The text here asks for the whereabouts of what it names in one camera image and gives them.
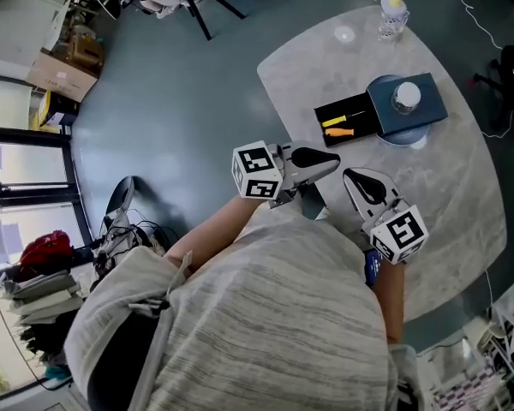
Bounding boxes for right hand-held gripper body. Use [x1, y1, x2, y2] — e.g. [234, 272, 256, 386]
[362, 194, 429, 265]

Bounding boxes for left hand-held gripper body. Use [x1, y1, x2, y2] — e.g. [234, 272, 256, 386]
[231, 140, 303, 208]

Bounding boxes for black tray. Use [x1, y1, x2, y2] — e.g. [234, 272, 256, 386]
[314, 92, 385, 148]

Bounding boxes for dark blue box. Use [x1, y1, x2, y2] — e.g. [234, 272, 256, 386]
[366, 73, 450, 136]

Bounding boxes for person's left forearm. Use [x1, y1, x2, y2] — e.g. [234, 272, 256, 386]
[162, 194, 269, 280]

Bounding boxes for person's right forearm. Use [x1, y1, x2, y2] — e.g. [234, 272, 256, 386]
[374, 259, 406, 344]

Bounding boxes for small brown box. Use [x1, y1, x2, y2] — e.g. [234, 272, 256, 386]
[66, 32, 105, 74]

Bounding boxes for large cardboard box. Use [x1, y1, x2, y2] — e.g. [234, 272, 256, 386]
[27, 48, 99, 103]

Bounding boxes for yellow and black box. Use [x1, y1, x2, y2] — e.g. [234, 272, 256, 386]
[37, 91, 81, 134]

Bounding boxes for blue-screen phone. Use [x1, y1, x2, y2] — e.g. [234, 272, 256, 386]
[362, 248, 385, 289]

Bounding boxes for blue-grey round plate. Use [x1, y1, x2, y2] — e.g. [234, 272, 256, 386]
[374, 74, 432, 147]

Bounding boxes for glass jar with white lid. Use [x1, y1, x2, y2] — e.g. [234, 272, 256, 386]
[390, 81, 423, 115]

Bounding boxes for clear patterned bottle yellow lid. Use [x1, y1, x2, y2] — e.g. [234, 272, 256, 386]
[375, 0, 411, 42]

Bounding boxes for person's grey striped shirt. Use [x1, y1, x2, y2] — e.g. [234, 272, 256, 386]
[63, 205, 399, 411]

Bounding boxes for purple checkered mat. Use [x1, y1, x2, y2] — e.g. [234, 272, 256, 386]
[436, 366, 498, 411]

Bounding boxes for red bag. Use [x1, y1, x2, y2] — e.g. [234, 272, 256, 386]
[19, 230, 76, 273]

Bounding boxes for pile of folded clothes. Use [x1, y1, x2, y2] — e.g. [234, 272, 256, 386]
[2, 267, 95, 359]

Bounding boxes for tangle of black cables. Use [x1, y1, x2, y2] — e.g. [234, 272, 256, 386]
[92, 207, 181, 269]

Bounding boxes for black shoulder strap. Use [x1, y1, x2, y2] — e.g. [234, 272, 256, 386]
[394, 383, 417, 411]
[87, 310, 164, 411]

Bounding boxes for black window frame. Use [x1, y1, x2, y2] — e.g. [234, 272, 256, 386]
[0, 124, 91, 282]

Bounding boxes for white cable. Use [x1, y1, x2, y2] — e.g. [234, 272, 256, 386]
[430, 0, 505, 51]

